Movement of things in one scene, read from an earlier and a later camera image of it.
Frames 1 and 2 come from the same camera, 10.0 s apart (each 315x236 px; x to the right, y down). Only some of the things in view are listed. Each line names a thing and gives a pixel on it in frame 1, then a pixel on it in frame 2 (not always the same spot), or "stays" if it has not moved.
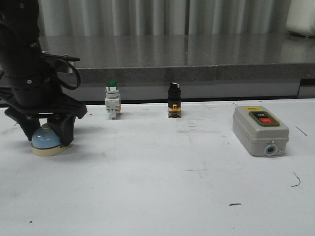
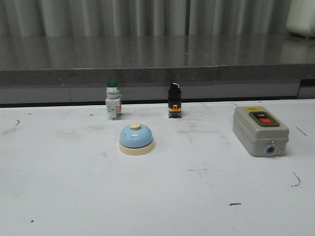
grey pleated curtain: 119,17 stays
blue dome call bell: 46,142 -> 136,140
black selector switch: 174,101 stays
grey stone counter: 209,67 stays
